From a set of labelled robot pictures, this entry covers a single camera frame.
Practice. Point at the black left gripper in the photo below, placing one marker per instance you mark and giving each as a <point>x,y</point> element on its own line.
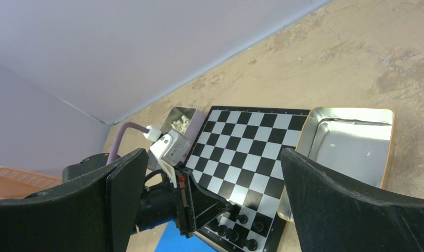
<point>196,206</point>

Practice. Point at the black white chessboard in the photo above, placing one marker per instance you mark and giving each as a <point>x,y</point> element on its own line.
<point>237,156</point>

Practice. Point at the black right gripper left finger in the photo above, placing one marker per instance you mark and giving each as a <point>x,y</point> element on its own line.
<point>93,212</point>

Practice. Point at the blue mat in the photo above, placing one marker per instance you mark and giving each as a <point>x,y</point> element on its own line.
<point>171,240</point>

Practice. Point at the white chess pieces pile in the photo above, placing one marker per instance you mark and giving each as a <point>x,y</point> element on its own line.
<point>181,125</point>

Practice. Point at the black pawn second row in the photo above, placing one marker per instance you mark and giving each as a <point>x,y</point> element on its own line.
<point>257,226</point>

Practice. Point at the pink tin with white pieces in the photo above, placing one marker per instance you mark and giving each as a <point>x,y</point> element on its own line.
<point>196,116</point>

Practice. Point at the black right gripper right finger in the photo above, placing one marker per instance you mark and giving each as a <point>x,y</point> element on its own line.
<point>334,212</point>

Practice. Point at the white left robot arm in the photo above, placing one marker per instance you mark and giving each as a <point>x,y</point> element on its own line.
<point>156,203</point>

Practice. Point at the peach mesh file rack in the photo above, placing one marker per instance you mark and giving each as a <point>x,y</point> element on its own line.
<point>18,184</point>

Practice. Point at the yellow tin with black pieces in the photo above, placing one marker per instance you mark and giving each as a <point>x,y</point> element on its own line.
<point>357,142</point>

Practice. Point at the black chess piece corner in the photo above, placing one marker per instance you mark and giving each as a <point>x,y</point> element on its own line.
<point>251,244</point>

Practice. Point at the black chess queen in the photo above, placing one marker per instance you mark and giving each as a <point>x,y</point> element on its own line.
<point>214,225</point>

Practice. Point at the black chess knight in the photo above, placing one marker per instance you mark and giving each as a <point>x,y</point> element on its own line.
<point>232,235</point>

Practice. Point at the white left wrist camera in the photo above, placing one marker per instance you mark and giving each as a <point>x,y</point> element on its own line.
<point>167,150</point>

